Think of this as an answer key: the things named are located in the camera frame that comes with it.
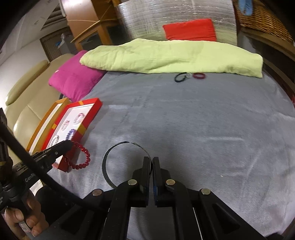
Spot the red bead bracelet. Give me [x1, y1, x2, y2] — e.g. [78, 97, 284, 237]
[63, 140, 91, 170]

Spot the blue cloth in basket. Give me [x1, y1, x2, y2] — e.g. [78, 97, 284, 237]
[238, 0, 253, 16]

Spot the orange gift box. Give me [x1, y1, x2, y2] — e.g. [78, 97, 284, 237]
[26, 97, 70, 155]

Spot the wooden cabinet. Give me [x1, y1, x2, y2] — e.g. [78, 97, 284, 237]
[60, 0, 126, 51]

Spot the person's left hand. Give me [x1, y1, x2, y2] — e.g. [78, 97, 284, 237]
[4, 190, 49, 239]

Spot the black cord bracelet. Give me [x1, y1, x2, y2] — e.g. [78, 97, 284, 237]
[173, 71, 193, 83]

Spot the wooden side shelf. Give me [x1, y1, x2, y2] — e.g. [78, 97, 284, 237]
[237, 27, 294, 102]

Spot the red box lid tray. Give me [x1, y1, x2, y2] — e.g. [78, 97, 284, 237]
[42, 98, 103, 172]

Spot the grey bed blanket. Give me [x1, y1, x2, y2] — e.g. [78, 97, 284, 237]
[49, 72, 294, 236]

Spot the magenta pillow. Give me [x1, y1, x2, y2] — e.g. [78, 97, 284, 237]
[48, 50, 107, 102]

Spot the wicker basket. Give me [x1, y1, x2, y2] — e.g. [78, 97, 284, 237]
[233, 1, 294, 44]

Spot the maroon hair band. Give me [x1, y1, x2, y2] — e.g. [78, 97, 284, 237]
[192, 73, 206, 80]

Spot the beige leather sofa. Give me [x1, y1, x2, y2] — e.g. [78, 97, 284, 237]
[4, 54, 73, 148]

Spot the light green folded quilt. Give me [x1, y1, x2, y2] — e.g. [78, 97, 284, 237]
[79, 39, 263, 78]

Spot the silver foil insulation panel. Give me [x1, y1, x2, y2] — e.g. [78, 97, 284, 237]
[117, 0, 237, 45]

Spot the small red pillow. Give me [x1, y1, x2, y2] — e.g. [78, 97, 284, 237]
[162, 18, 217, 42]

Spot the silver metal bangle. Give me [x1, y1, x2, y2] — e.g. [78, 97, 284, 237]
[102, 141, 152, 189]

